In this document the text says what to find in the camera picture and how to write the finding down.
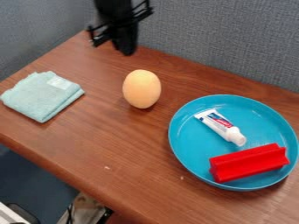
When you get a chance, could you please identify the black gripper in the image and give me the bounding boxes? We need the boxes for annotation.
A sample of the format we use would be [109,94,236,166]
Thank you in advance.
[87,0,153,56]

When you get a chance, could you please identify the white toothpaste tube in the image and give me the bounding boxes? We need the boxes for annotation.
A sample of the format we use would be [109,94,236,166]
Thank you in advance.
[193,109,247,146]

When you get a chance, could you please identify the light blue folded cloth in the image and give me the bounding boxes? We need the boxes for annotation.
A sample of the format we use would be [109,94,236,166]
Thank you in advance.
[0,71,85,123]

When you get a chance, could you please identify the blue round plate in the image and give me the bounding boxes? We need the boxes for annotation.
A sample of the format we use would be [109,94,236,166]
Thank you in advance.
[168,94,299,192]

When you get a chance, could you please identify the orange egg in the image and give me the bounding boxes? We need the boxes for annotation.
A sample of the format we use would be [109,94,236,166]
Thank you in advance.
[123,69,161,109]

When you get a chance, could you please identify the red plastic block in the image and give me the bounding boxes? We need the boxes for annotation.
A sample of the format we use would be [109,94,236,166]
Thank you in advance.
[209,143,289,183]

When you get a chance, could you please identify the grey object under table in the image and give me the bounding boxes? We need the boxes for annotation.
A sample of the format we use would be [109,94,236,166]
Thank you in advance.
[57,192,113,224]

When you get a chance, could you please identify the white object bottom left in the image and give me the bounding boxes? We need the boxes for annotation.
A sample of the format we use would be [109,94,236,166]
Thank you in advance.
[0,202,30,224]

